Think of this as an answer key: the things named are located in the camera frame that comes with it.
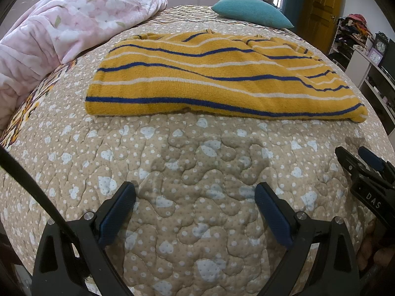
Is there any yellow striped sweater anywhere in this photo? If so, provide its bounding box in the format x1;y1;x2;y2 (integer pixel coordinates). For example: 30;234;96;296
85;29;368;124

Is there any white shoe rack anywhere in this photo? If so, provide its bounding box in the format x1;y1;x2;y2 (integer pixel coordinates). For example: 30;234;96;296
329;18;374;68

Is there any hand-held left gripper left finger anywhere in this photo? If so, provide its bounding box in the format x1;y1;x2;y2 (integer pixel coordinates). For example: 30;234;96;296
33;181;137;296

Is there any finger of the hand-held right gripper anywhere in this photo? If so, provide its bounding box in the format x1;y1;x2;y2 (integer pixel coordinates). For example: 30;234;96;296
358;146;387;173
335;146;361;178

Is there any dark ornate clock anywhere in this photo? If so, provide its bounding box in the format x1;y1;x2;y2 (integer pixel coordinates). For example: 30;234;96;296
373;32;389;55

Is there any yellow wooden door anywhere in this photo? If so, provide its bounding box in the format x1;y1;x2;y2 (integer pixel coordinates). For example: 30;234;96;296
298;0;344;53

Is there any teal pillow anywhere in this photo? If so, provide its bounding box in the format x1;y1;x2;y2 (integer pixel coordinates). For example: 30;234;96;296
212;0;295;29

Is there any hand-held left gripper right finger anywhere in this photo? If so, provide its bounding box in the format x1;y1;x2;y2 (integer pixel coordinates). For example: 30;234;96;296
256;182;360;296

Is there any purple square clock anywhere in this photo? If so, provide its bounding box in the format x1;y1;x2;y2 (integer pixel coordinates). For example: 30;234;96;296
368;49;385;66

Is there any white television cabinet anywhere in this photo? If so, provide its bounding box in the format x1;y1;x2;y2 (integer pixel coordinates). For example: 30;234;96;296
346;46;395;136

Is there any beige heart quilted bedspread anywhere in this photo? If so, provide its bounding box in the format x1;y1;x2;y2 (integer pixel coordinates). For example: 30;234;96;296
0;4;395;296

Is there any pink floral duvet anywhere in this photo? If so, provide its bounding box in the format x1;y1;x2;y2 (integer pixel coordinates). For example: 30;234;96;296
0;0;169;130

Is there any person's right hand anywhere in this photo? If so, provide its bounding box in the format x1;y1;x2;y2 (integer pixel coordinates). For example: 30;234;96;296
359;217;390;266

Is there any black cable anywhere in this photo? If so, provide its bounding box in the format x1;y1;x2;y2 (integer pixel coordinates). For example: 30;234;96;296
0;146;67;226

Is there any brown headboard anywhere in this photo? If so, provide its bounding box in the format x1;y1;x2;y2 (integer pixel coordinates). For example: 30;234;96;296
0;0;53;30

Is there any pile of clothes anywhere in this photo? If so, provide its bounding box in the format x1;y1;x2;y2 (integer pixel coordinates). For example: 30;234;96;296
342;14;375;35

